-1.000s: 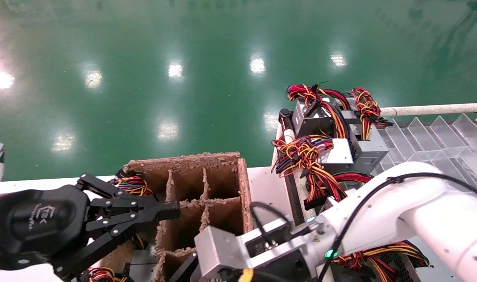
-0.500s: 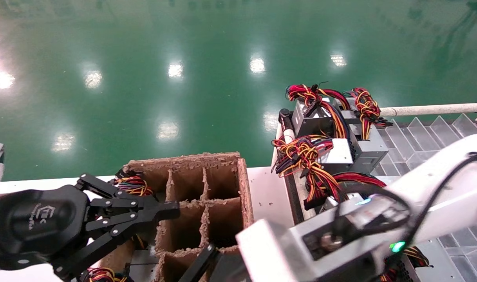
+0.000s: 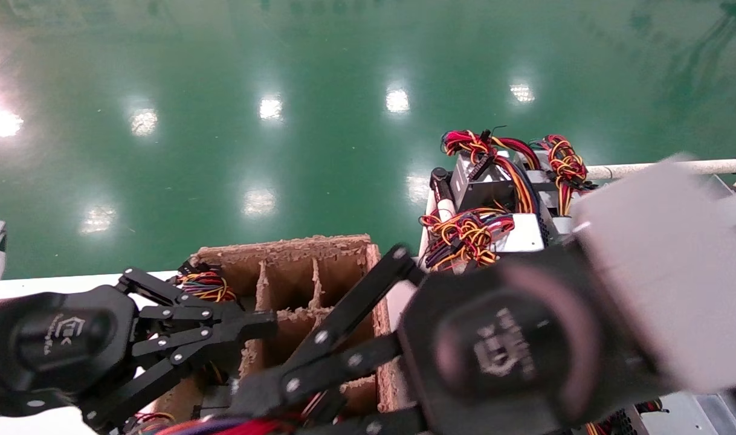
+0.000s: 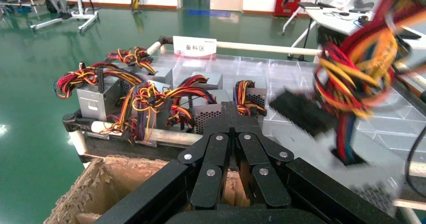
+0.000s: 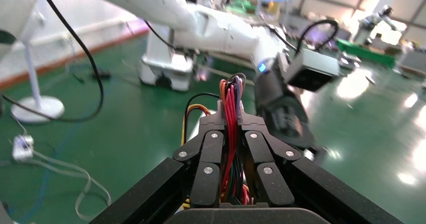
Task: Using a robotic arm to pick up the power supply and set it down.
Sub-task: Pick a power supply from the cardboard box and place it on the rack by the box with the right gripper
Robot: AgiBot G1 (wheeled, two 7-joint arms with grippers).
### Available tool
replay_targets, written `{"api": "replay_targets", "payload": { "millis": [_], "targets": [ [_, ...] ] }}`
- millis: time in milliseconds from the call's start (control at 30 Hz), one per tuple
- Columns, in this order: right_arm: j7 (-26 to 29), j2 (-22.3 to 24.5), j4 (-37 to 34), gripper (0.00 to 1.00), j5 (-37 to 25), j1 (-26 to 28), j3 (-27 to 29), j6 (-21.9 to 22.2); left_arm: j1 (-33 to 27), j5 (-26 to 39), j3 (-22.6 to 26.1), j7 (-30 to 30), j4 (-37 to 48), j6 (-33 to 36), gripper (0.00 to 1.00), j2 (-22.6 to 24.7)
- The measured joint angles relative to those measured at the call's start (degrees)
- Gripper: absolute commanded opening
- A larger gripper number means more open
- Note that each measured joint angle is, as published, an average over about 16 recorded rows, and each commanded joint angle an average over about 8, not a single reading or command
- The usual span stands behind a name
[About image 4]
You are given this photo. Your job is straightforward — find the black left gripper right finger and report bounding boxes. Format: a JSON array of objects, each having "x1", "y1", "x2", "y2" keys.
[{"x1": 231, "y1": 101, "x2": 295, "y2": 208}]

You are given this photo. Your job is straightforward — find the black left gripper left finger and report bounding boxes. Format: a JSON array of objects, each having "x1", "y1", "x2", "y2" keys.
[{"x1": 178, "y1": 101, "x2": 234, "y2": 210}]

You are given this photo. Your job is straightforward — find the grey power supply colourful cables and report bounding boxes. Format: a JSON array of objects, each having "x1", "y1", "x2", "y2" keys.
[
  {"x1": 233, "y1": 76, "x2": 268, "y2": 118},
  {"x1": 104, "y1": 47, "x2": 174, "y2": 87},
  {"x1": 165, "y1": 85, "x2": 232, "y2": 135},
  {"x1": 53, "y1": 62, "x2": 144, "y2": 122},
  {"x1": 178, "y1": 71, "x2": 224, "y2": 91},
  {"x1": 269, "y1": 0, "x2": 411, "y2": 216},
  {"x1": 98, "y1": 81, "x2": 174, "y2": 147}
]

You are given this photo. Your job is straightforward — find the white printed card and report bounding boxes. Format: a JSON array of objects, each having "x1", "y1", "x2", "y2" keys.
[{"x1": 329, "y1": 0, "x2": 351, "y2": 9}]

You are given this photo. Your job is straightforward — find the white office table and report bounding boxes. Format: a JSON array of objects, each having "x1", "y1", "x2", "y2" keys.
[{"x1": 282, "y1": 1, "x2": 426, "y2": 62}]

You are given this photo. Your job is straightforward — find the cardboard box with dividers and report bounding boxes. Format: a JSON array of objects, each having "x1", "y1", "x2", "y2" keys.
[{"x1": 43, "y1": 154, "x2": 250, "y2": 224}]

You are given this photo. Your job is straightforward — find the black notebook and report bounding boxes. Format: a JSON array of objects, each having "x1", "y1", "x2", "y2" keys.
[{"x1": 297, "y1": 2, "x2": 322, "y2": 10}]

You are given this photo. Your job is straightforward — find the clear acrylic divider tray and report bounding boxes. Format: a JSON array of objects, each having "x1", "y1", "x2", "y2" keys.
[{"x1": 150, "y1": 54, "x2": 426, "y2": 170}]

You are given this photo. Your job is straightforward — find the red cabinet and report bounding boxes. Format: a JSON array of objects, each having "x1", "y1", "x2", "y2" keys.
[{"x1": 274, "y1": 0, "x2": 302, "y2": 18}]

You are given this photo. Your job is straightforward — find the white sign with Chinese text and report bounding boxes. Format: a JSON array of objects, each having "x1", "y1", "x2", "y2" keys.
[{"x1": 173, "y1": 36, "x2": 218, "y2": 58}]

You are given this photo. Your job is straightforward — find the blue floor mat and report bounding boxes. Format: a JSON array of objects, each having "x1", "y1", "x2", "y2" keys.
[{"x1": 187, "y1": 9, "x2": 232, "y2": 18}]

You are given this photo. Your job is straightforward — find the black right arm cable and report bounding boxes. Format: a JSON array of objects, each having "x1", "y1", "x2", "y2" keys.
[{"x1": 403, "y1": 125, "x2": 426, "y2": 200}]

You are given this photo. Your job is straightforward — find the white metal stand frame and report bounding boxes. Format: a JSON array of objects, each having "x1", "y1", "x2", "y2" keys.
[{"x1": 29, "y1": 0, "x2": 99, "y2": 34}]

